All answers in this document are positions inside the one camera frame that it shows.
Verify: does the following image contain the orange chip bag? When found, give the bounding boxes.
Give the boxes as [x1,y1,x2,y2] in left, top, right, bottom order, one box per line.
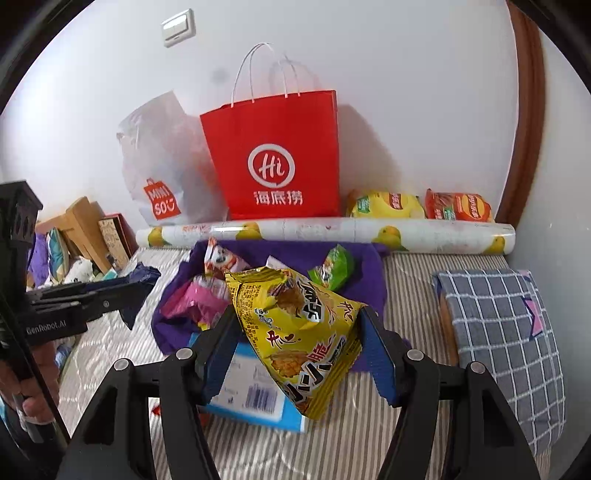
[424,188,494,223]

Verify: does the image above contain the small pink orange snack packet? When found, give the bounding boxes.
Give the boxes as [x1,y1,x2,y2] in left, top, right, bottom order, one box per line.
[203,237,252,280]

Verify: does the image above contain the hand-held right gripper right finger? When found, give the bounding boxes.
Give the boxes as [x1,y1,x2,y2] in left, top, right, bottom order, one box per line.
[359,305,541,480]

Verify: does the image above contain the wooden stool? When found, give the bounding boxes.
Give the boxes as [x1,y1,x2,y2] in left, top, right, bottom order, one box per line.
[36,196,114,275]

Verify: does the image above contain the lemon print paper roll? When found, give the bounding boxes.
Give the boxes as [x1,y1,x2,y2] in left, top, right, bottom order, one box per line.
[135,218,517,256]

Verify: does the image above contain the white wall switch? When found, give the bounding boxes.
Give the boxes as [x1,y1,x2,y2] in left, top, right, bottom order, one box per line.
[161,8,197,48]

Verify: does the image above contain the yellow snack packet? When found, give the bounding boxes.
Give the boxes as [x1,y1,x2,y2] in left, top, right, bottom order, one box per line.
[225,267,369,422]

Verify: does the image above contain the purple cloth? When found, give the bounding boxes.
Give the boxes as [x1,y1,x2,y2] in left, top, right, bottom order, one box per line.
[151,239,411,374]

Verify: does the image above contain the person's left hand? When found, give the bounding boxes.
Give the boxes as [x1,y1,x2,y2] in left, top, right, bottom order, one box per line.
[0,342,62,424]

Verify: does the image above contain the brown framed box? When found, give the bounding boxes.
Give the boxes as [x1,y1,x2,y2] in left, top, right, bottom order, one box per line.
[98,212,138,273]

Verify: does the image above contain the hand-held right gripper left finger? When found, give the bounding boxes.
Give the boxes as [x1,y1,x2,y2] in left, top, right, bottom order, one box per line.
[55,302,241,480]

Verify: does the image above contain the green snack packet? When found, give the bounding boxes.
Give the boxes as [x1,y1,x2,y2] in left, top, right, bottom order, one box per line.
[308,244,355,291]

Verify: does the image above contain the blue cardboard box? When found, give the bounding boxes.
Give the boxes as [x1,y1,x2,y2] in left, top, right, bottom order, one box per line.
[187,342,308,433]

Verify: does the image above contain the patterned cushion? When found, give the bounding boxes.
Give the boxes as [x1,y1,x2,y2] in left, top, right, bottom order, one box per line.
[46,226,70,280]

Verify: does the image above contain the grey checked pillow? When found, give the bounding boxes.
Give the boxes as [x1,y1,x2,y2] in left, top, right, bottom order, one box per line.
[431,268,568,457]

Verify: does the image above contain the red paper bag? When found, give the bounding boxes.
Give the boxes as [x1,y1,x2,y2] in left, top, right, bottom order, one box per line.
[199,42,342,221]

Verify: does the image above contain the white plastic bag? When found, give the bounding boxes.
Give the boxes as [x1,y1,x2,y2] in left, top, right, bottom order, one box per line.
[116,90,229,228]

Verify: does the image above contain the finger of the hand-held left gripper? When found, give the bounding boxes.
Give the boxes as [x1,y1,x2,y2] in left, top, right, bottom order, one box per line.
[25,277,151,330]

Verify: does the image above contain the white plush toy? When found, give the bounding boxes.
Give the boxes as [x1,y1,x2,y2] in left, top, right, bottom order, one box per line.
[65,257,100,283]

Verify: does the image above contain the yellow chip bag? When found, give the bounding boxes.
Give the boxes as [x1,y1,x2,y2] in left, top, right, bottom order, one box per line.
[346,190,426,220]

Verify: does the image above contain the brown wooden door frame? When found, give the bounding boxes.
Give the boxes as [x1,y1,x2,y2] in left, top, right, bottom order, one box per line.
[496,0,543,227]

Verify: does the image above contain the dark blue snack packet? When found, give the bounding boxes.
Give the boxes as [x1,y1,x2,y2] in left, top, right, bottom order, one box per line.
[115,262,162,301]

